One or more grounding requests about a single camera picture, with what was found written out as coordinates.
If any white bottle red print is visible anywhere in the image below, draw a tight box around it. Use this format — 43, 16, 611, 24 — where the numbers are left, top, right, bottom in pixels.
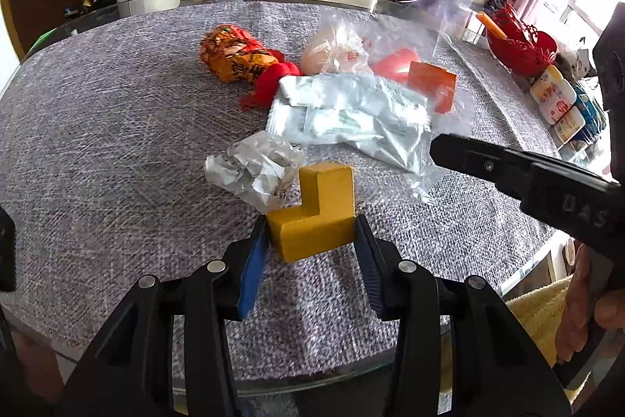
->
530, 65, 577, 125

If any red plastic basket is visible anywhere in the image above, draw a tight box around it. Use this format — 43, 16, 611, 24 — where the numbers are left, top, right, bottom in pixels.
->
486, 3, 558, 77

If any white bottle yellow print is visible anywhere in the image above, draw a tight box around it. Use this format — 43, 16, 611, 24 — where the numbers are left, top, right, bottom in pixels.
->
552, 107, 587, 150

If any black object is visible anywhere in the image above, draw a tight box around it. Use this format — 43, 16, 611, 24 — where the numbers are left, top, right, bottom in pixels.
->
0, 206, 18, 294

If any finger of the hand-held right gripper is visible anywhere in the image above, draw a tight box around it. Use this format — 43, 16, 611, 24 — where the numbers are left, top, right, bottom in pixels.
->
430, 132, 535, 203

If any clear plastic bag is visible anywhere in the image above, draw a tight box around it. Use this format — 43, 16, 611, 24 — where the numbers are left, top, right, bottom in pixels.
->
317, 0, 482, 205

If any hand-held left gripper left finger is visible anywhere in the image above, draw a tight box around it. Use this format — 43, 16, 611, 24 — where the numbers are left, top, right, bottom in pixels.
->
54, 217, 271, 417

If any red mesh net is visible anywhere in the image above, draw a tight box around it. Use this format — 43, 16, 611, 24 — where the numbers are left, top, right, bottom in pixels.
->
239, 60, 301, 111

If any beige plastic bag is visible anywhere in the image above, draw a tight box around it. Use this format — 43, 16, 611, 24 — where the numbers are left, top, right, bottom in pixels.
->
299, 26, 377, 76

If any yellow towel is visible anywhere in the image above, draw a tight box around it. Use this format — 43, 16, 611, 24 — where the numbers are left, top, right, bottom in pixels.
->
503, 275, 573, 370

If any red plastic piece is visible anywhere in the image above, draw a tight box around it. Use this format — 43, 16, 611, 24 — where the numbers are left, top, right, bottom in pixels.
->
370, 48, 421, 82

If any blue packet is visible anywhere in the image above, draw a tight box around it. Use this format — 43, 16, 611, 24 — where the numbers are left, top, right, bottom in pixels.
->
571, 80, 609, 145

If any dark blurred object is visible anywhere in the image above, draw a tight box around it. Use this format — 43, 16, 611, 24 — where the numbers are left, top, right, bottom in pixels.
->
592, 1, 625, 183

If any yellow L-shaped block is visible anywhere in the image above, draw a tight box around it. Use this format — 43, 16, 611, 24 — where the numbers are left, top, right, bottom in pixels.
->
266, 163, 356, 264

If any crumpled silver wrapper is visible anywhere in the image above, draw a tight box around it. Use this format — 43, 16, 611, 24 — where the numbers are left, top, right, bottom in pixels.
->
204, 131, 306, 215

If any grey table runner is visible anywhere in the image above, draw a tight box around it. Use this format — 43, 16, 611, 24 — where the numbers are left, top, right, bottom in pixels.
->
0, 0, 562, 371

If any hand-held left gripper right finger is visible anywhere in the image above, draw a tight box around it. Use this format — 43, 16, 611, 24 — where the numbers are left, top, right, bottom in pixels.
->
352, 214, 573, 417

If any orange snack packet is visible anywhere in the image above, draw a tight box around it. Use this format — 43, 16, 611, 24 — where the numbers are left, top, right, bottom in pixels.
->
199, 23, 283, 86

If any orange stick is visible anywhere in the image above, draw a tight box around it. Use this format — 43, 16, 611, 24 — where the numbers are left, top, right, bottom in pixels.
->
476, 11, 507, 40

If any orange card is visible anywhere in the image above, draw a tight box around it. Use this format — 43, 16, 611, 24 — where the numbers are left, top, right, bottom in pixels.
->
407, 60, 458, 115

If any white-green plastic package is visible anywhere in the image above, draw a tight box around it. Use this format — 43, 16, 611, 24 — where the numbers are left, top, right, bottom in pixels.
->
266, 72, 433, 176

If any person's right hand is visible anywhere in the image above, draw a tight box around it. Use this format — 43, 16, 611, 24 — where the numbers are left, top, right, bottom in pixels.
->
555, 245, 625, 365

